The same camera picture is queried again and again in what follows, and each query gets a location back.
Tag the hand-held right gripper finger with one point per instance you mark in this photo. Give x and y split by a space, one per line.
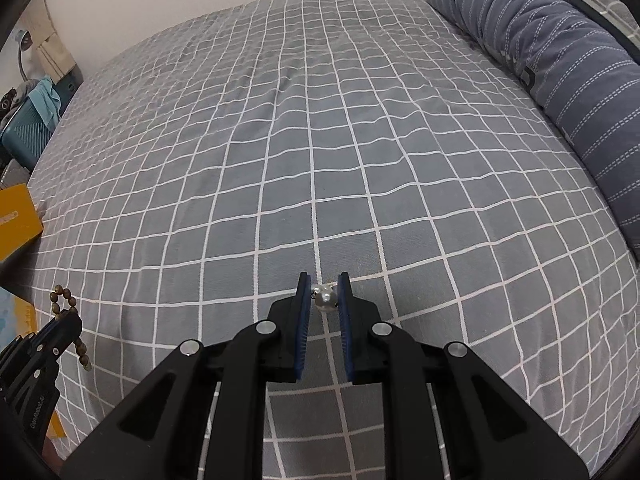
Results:
345 340

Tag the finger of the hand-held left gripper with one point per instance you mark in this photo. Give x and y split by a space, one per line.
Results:
60 335
302 330

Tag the silver pearl earring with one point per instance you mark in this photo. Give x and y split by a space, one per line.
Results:
324 299

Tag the bed with grey checked sheet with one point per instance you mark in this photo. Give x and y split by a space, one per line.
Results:
350 135

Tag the teal suitcase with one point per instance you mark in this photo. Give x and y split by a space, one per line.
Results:
25 132

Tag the teal cloth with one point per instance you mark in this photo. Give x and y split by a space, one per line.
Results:
45 100

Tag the black headphones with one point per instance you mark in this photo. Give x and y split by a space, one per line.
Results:
7 100

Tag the beige curtain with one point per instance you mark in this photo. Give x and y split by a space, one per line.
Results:
50 45

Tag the blue desk lamp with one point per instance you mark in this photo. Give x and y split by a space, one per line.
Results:
21 37

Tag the blue striped rolled duvet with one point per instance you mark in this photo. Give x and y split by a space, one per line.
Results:
550 60

